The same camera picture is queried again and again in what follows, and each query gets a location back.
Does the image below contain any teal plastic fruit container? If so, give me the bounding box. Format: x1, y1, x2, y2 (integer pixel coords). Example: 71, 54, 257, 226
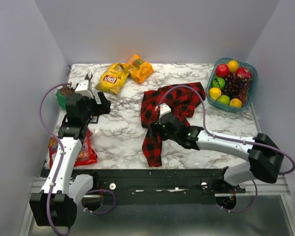
206, 58, 258, 113

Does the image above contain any yellow Lays chips bag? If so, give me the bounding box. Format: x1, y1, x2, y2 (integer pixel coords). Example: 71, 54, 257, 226
95, 63, 129, 94

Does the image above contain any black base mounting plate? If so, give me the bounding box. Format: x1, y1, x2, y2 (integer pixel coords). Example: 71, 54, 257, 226
40, 168, 246, 206

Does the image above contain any red black plaid shirt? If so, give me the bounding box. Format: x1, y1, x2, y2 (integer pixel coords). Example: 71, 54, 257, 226
140, 82, 206, 167

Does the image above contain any red apple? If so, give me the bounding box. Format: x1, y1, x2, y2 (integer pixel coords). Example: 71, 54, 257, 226
215, 64, 230, 78

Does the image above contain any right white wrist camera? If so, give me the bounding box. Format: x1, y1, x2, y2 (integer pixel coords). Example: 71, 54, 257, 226
155, 103, 172, 120

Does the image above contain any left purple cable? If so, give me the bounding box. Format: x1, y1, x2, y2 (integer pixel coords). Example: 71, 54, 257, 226
38, 82, 73, 236

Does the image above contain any purple cable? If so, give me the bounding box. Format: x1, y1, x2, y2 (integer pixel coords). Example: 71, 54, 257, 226
38, 82, 73, 236
155, 85, 295, 176

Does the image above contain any yellow lemon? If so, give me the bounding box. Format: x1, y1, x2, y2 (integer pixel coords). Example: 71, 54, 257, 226
209, 87, 222, 100

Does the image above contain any orange fruit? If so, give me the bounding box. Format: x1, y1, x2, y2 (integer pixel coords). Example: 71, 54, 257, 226
229, 98, 242, 108
227, 60, 239, 73

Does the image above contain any green bowl with brown paper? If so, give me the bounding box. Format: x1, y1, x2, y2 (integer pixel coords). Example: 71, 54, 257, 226
56, 86, 75, 110

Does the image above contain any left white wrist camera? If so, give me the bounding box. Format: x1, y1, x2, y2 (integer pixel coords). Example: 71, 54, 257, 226
74, 80, 94, 99

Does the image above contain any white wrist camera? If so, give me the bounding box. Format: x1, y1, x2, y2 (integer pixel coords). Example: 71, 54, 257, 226
74, 80, 94, 99
155, 103, 172, 120

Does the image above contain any small black brooch card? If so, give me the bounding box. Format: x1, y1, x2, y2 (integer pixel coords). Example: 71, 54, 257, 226
90, 117, 99, 124

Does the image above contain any red candy snack bag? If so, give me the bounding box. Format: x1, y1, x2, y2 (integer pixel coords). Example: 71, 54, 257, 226
48, 130, 97, 168

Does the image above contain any light green lime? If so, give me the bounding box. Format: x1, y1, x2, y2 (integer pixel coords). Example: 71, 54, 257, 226
216, 95, 230, 105

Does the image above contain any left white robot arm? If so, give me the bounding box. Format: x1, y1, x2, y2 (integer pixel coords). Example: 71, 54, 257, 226
29, 91, 111, 228

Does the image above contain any red dragon fruit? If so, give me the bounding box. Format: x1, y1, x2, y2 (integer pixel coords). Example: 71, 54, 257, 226
235, 67, 252, 80

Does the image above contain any orange snack bag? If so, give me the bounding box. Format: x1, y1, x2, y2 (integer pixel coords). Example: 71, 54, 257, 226
125, 55, 154, 84

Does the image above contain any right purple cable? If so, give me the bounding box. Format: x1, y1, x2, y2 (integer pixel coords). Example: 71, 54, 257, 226
155, 85, 295, 176

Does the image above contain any orange fruit top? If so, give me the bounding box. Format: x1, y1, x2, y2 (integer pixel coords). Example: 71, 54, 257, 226
227, 60, 239, 73

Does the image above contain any purple grape bunch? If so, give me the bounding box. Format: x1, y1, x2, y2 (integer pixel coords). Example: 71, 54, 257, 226
222, 73, 251, 103

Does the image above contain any orange fruit bottom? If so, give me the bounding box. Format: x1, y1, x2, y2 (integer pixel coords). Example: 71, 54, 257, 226
229, 98, 242, 108

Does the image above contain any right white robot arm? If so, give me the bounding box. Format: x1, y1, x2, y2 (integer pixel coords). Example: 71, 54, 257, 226
150, 113, 283, 193

